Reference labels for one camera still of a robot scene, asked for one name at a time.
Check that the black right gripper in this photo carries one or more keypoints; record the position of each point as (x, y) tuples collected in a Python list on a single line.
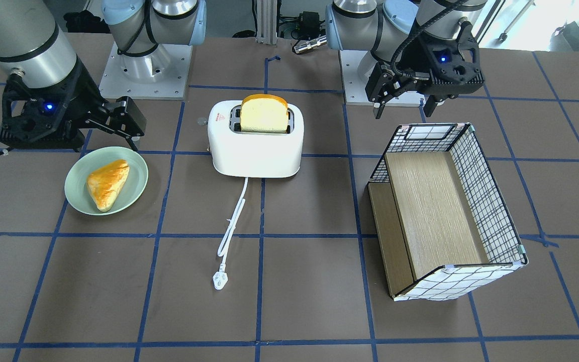
[(84, 98)]

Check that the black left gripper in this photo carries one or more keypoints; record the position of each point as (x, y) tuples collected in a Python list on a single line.
[(416, 54)]

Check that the white two-slot toaster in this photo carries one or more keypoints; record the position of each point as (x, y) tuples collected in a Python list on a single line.
[(250, 154)]

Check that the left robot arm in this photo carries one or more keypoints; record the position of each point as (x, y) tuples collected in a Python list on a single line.
[(383, 29)]

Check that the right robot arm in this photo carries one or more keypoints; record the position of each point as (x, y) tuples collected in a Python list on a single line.
[(32, 40)]

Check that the golden triangular pastry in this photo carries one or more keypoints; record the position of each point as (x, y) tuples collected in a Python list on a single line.
[(105, 183)]

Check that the pale green plate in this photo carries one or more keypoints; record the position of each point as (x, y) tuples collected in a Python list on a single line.
[(75, 184)]

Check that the silver metal cylinder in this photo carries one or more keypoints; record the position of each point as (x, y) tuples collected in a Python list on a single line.
[(303, 46)]

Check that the black power adapter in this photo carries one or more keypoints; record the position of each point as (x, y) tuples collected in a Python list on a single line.
[(308, 23)]

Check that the toast bread slice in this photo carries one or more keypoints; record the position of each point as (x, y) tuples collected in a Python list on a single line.
[(264, 113)]

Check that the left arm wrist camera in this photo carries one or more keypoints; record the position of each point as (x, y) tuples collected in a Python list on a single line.
[(452, 65)]

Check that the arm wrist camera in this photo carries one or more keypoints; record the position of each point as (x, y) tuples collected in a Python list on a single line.
[(452, 65), (37, 118)]

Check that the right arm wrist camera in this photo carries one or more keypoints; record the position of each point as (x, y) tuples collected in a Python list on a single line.
[(37, 118)]

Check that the wire grid wooden shelf box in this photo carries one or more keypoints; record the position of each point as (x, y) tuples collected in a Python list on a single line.
[(441, 220)]

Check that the aluminium frame post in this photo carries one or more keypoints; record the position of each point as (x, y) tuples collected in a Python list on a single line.
[(266, 14)]

